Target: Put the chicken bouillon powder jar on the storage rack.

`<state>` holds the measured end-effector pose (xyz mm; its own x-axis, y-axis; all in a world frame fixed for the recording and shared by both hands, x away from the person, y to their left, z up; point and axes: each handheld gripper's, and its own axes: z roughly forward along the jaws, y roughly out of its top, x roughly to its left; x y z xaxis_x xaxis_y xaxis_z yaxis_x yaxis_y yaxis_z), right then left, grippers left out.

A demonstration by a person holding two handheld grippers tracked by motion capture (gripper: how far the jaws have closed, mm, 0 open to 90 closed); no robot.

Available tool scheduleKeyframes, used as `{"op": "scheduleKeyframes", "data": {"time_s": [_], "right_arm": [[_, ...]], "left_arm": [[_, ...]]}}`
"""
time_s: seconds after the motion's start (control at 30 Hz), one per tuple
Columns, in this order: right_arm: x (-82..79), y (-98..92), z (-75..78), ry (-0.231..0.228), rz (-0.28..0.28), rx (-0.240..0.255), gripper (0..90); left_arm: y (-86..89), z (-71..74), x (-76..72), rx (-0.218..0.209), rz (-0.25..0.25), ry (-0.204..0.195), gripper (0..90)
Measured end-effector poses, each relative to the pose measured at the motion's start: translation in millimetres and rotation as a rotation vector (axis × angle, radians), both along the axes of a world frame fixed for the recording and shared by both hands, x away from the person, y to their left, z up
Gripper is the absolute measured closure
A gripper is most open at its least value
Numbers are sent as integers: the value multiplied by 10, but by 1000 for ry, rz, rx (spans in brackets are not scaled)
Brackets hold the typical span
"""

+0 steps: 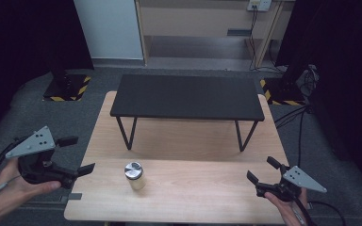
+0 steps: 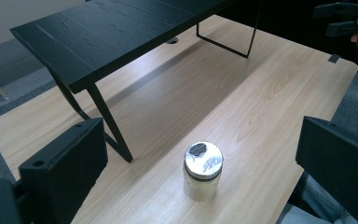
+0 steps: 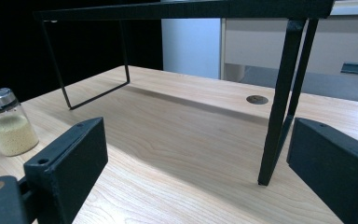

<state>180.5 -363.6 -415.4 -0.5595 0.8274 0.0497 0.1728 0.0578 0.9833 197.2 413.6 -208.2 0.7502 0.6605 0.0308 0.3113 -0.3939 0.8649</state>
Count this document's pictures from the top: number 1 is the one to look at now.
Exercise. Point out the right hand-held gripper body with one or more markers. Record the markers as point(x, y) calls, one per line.
point(301, 180)

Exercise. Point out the silver metal can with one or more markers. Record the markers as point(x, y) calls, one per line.
point(135, 177)

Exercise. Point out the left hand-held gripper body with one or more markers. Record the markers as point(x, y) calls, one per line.
point(31, 146)

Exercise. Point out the dark curtain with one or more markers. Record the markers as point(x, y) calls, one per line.
point(25, 37)
point(342, 62)

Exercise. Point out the person's left hand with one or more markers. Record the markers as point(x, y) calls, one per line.
point(12, 185)

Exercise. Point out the white wall socket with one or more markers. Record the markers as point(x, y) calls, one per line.
point(260, 4)

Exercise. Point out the black metal desktop shelf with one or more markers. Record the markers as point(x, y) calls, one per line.
point(187, 95)

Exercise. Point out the white panel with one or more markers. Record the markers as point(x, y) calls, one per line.
point(110, 28)

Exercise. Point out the person's right hand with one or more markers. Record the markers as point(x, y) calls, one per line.
point(287, 210)

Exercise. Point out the wooden shelf frame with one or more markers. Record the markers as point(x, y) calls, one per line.
point(194, 20)

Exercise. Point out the grey table edge bracket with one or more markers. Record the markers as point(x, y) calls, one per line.
point(72, 196)

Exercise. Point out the hazard striped stand base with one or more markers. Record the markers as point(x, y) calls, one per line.
point(283, 94)
point(66, 89)

